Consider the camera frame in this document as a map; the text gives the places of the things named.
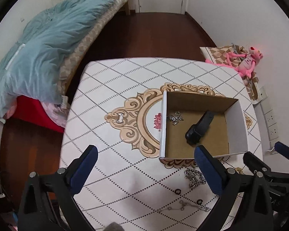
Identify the red cloth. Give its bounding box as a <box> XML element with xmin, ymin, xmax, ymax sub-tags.
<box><xmin>12</xmin><ymin>95</ymin><xmax>64</xmax><ymax>133</ymax></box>

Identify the white patterned tablecloth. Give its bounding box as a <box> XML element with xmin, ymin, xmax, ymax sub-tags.
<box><xmin>60</xmin><ymin>57</ymin><xmax>261</xmax><ymax>230</ymax></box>

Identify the thin silver chain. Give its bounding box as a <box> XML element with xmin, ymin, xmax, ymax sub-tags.
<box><xmin>167</xmin><ymin>111</ymin><xmax>184</xmax><ymax>126</ymax></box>

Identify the pink panther plush toy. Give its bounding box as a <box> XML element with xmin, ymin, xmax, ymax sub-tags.
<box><xmin>204</xmin><ymin>45</ymin><xmax>264</xmax><ymax>79</ymax></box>

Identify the thin silver necklace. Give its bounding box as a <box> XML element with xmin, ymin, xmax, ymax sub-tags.
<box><xmin>159</xmin><ymin>200</ymin><xmax>212</xmax><ymax>213</ymax></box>

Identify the bed with checkered mattress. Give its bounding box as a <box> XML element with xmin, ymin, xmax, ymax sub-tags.
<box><xmin>3</xmin><ymin>0</ymin><xmax>129</xmax><ymax>129</ymax></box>

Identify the white wall socket strip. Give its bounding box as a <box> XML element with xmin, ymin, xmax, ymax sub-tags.
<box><xmin>254</xmin><ymin>86</ymin><xmax>279</xmax><ymax>142</ymax></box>

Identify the white cardboard box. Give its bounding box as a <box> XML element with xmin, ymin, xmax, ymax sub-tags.
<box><xmin>159</xmin><ymin>91</ymin><xmax>249</xmax><ymax>160</ymax></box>

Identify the thick silver chain bracelet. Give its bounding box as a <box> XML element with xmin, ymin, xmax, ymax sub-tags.
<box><xmin>184</xmin><ymin>167</ymin><xmax>207</xmax><ymax>189</ymax></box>

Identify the checkered brown cushion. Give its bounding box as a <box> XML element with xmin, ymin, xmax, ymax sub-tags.
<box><xmin>200</xmin><ymin>44</ymin><xmax>260</xmax><ymax>104</ymax></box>

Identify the black smart band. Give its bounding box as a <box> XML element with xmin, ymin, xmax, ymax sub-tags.
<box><xmin>185</xmin><ymin>110</ymin><xmax>215</xmax><ymax>146</ymax></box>

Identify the teal blue duvet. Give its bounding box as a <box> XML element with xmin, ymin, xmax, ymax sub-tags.
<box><xmin>0</xmin><ymin>0</ymin><xmax>116</xmax><ymax>123</ymax></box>

